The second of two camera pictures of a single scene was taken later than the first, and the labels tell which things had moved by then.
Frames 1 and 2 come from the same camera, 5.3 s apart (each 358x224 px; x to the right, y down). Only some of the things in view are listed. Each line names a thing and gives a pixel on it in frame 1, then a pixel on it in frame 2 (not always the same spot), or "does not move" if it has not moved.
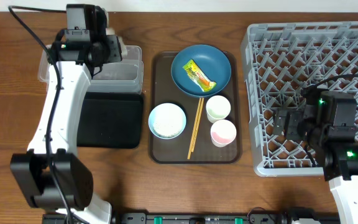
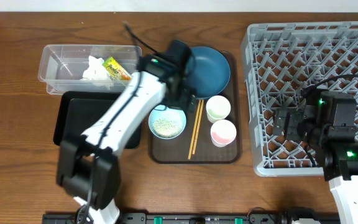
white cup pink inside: [223, 132] does not move
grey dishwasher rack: [280, 59] does not move
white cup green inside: [217, 108] does not move
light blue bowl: [167, 121] does not move
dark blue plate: [212, 62] does not move
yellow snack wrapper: [194, 73] to [115, 70]
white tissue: [110, 31] to [96, 70]
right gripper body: [295, 129] does not move
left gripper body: [117, 48] to [183, 101]
